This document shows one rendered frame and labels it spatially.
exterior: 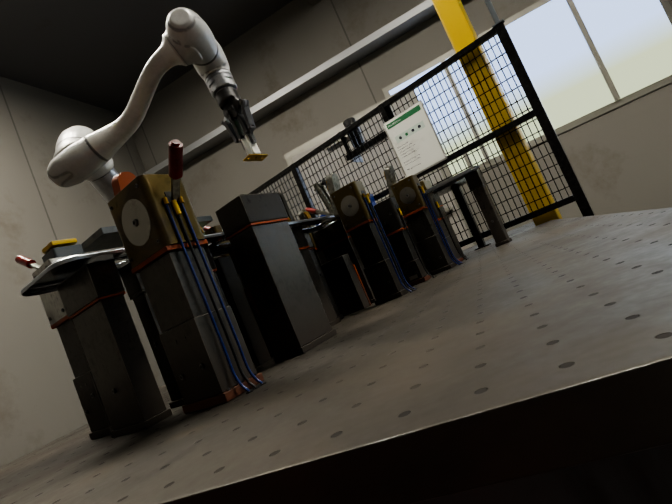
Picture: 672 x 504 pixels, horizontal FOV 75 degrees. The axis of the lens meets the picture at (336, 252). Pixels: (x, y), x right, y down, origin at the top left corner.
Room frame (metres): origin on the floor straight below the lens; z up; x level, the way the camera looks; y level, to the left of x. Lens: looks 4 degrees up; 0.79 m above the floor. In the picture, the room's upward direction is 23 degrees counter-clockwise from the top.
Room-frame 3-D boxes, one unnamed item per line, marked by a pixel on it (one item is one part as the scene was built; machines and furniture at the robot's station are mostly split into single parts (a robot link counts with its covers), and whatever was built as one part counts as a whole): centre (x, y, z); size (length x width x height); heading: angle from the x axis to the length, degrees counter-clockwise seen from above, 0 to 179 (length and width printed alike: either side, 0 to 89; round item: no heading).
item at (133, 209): (0.68, 0.24, 0.88); 0.14 x 0.09 x 0.36; 57
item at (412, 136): (2.08, -0.56, 1.30); 0.23 x 0.02 x 0.31; 57
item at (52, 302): (0.89, 0.55, 0.88); 0.12 x 0.07 x 0.36; 57
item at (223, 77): (1.37, 0.13, 1.54); 0.09 x 0.09 x 0.06
